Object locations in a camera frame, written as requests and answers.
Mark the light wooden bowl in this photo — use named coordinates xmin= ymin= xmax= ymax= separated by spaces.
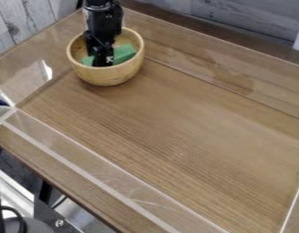
xmin=65 ymin=27 xmax=144 ymax=86

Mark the black table leg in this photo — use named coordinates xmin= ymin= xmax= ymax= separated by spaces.
xmin=38 ymin=181 xmax=53 ymax=205

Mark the green rectangular block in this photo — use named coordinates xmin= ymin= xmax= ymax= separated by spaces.
xmin=81 ymin=44 xmax=136 ymax=66

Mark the clear acrylic tray wall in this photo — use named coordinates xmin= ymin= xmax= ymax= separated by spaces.
xmin=0 ymin=9 xmax=299 ymax=233

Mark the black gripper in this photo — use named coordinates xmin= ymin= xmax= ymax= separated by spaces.
xmin=82 ymin=0 xmax=124 ymax=67

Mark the black metal bracket with screw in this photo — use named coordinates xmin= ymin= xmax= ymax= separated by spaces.
xmin=33 ymin=202 xmax=83 ymax=233

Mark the black cable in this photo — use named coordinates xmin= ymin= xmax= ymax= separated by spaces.
xmin=0 ymin=206 xmax=27 ymax=233

